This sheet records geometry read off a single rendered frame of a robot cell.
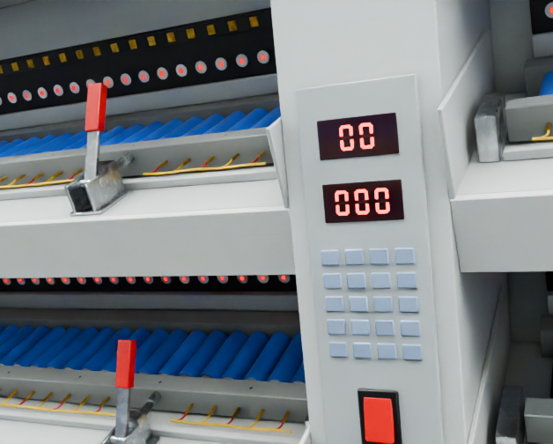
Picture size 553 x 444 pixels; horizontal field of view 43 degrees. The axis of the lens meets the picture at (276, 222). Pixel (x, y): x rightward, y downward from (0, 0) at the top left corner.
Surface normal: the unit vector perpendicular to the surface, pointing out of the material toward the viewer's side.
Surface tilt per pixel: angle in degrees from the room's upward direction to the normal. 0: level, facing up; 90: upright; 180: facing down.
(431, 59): 90
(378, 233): 90
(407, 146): 90
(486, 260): 109
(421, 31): 90
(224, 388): 19
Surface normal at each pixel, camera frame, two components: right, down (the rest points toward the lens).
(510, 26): -0.42, 0.12
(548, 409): -0.22, -0.90
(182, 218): -0.37, 0.44
